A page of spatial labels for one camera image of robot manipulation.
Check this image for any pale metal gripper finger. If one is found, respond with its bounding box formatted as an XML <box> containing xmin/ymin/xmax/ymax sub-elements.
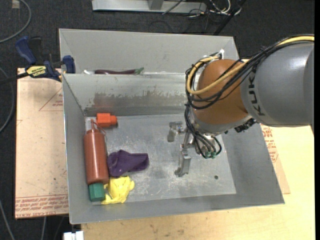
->
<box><xmin>166</xmin><ymin>121</ymin><xmax>186</xmax><ymax>143</ymax></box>
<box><xmin>174</xmin><ymin>150</ymin><xmax>193</xmax><ymax>178</ymax></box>

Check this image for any grey metal bin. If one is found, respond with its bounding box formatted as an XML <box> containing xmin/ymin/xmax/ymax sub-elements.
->
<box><xmin>58</xmin><ymin>28</ymin><xmax>286</xmax><ymax>225</ymax></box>

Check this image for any purple cloth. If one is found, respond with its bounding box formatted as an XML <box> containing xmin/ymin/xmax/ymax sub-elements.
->
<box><xmin>106</xmin><ymin>149</ymin><xmax>150</xmax><ymax>178</ymax></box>

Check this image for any orange block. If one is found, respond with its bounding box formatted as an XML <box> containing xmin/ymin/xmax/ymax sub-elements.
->
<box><xmin>96</xmin><ymin>112</ymin><xmax>118</xmax><ymax>130</ymax></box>

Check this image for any yellow cloth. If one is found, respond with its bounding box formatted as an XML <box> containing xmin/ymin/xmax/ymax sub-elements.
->
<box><xmin>100</xmin><ymin>175</ymin><xmax>136</xmax><ymax>205</ymax></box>

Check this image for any red-brown squeeze bottle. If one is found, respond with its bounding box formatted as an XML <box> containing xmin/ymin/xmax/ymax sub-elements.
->
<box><xmin>82</xmin><ymin>118</ymin><xmax>110</xmax><ymax>186</ymax></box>

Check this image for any green block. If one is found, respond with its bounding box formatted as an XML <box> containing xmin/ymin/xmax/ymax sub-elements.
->
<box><xmin>88</xmin><ymin>182</ymin><xmax>106</xmax><ymax>202</ymax></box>

